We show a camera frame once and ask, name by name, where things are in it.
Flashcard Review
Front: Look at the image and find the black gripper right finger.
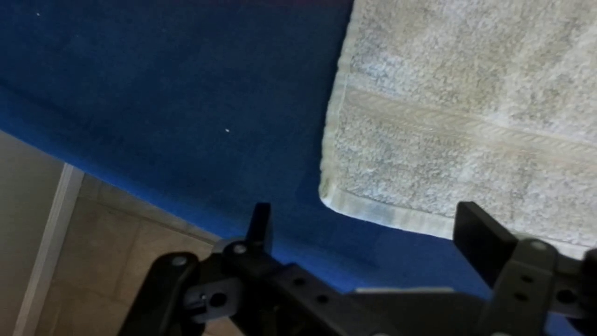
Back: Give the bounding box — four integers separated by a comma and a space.
452, 200, 597, 336

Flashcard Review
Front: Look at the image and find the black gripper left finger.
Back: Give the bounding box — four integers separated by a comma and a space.
118, 202, 400, 336

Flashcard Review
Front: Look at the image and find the light blue terry cloth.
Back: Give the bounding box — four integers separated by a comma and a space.
318, 0, 597, 262

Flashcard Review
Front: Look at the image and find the blue ironing board cover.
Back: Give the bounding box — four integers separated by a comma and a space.
0, 0, 590, 336

